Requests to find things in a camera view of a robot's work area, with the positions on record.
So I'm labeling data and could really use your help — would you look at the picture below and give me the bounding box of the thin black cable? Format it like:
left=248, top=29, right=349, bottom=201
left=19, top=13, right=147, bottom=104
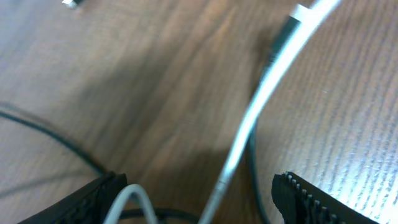
left=0, top=0, right=302, bottom=224

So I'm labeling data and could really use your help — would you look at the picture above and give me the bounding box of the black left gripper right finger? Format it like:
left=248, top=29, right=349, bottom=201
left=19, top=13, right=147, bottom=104
left=271, top=172, right=377, bottom=224

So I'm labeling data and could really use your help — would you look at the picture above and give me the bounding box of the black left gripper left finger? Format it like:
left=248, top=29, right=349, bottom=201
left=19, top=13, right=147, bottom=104
left=21, top=172, right=127, bottom=224

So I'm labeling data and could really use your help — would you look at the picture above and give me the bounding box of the black and white cable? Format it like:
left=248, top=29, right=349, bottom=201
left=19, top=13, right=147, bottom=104
left=102, top=0, right=343, bottom=224

